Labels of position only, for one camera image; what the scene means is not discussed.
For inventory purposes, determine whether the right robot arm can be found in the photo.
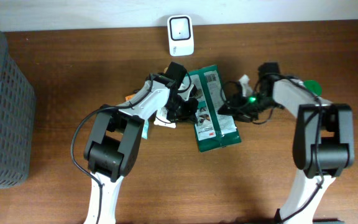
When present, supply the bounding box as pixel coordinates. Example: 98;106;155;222
218;73;355;223

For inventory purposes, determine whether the white cream tube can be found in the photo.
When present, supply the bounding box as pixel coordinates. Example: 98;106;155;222
153;67;176;128

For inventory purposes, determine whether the white barcode scanner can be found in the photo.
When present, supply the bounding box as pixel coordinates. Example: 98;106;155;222
167;15;195;57

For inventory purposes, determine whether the green lid jar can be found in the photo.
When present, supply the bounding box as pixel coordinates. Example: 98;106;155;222
303;80;323;96

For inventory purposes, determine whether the mint green tissue packet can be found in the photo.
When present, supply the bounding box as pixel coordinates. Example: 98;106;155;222
142;120;149;139

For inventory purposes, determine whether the green wipes packet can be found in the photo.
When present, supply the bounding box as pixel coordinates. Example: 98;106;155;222
190;65;242;152

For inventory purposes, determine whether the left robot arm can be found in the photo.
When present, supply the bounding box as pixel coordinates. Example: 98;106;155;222
84;74;198;223

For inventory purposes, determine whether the grey plastic mesh basket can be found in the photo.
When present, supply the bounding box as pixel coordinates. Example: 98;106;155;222
0;31;36;189

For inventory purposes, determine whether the small orange packet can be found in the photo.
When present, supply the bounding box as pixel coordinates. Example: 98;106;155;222
126;95;134;101

